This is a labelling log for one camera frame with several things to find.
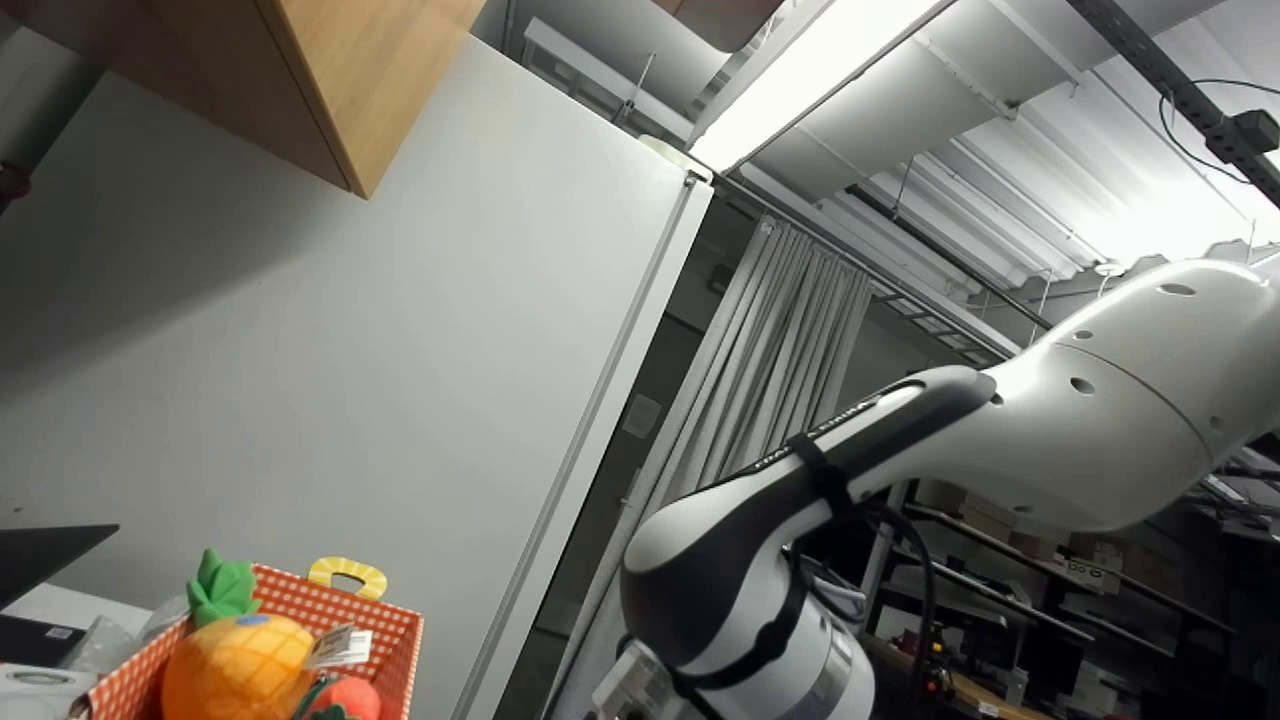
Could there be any grey curtain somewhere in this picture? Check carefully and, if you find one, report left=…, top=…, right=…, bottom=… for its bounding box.
left=544, top=217, right=875, bottom=720

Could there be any long ceiling light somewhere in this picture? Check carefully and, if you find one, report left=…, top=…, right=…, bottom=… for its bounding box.
left=682, top=0, right=954, bottom=177

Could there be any wicker basket red checked lining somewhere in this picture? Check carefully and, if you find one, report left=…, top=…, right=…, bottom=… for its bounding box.
left=80, top=559, right=432, bottom=720

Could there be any white plush tag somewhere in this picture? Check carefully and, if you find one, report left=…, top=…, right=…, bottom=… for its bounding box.
left=302, top=626, right=379, bottom=678

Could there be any orange red plush toy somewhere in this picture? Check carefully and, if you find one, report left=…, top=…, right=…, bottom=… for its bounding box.
left=295, top=674, right=389, bottom=720

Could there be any black metal shelving rack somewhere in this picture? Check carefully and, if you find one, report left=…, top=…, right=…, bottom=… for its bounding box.
left=863, top=454, right=1280, bottom=720

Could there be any pineapple plush toy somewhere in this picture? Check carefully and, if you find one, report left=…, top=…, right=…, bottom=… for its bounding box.
left=155, top=549, right=318, bottom=720

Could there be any black overhead pole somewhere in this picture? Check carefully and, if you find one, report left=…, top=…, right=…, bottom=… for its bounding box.
left=1065, top=0, right=1280, bottom=213

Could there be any grey box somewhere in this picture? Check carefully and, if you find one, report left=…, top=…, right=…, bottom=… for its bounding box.
left=0, top=582, right=161, bottom=678

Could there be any yellow toy ring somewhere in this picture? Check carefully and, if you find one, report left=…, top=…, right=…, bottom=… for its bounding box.
left=302, top=554, right=392, bottom=604

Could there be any wooden wall cabinet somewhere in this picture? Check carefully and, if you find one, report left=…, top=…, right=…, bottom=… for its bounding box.
left=0, top=0, right=493, bottom=202

